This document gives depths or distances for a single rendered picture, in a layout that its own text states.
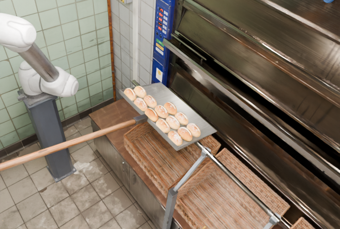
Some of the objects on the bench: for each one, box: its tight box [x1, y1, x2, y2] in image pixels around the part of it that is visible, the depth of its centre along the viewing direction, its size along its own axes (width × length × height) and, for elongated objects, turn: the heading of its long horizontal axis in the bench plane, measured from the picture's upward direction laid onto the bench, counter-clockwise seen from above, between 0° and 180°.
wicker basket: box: [123, 121, 221, 199], centre depth 224 cm, size 49×56×28 cm
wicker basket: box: [175, 148, 290, 229], centre depth 195 cm, size 49×56×28 cm
